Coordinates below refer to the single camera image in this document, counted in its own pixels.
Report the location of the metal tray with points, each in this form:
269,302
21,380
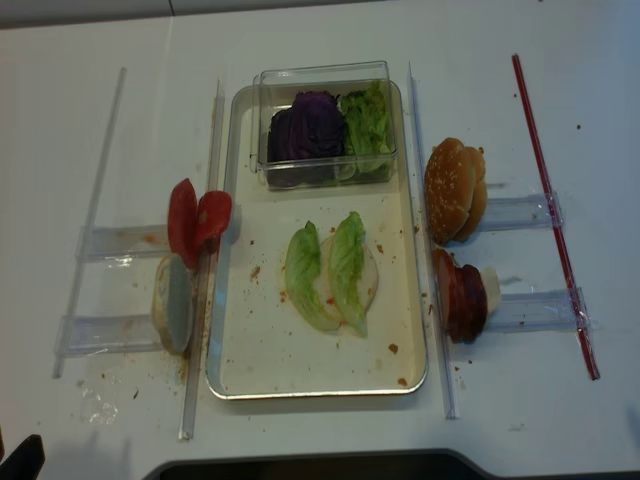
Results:
260,347

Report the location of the left lettuce leaf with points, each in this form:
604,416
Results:
302,268

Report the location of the front meat patty slice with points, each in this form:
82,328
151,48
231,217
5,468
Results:
451,294

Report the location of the tomato slice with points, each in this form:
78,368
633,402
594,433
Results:
213,217
181,222

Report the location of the lower left clear holder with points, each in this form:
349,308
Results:
89,335

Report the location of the meat patty slice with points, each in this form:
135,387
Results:
451,294
475,307

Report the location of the burger bun bottom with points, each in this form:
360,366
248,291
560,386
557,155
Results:
476,212

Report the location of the black object bottom left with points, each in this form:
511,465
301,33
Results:
26,461

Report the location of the upper left clear holder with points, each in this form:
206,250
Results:
111,243

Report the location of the rear meat patty slice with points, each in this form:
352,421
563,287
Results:
475,307

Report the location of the shredded green lettuce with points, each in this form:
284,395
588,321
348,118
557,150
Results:
367,124

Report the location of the upper right clear holder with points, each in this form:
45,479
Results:
537,211

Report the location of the right lettuce leaf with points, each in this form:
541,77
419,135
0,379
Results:
345,266

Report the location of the red strip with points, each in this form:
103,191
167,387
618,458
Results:
576,302

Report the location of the lower right clear holder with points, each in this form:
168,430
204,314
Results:
557,310

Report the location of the black base at bottom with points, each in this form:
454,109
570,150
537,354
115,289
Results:
381,465

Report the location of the inner right clear rail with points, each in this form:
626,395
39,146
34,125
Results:
450,401

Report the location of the white cheese slice right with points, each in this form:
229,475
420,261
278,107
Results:
491,288

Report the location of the sesame burger bun top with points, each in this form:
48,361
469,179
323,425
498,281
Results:
451,174

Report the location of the purple cabbage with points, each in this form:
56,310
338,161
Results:
312,128

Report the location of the clear holder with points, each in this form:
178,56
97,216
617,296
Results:
111,243
537,211
557,310
89,335

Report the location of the lettuce leaf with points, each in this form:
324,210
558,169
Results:
345,266
302,268

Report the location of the clear plastic container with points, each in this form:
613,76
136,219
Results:
275,90

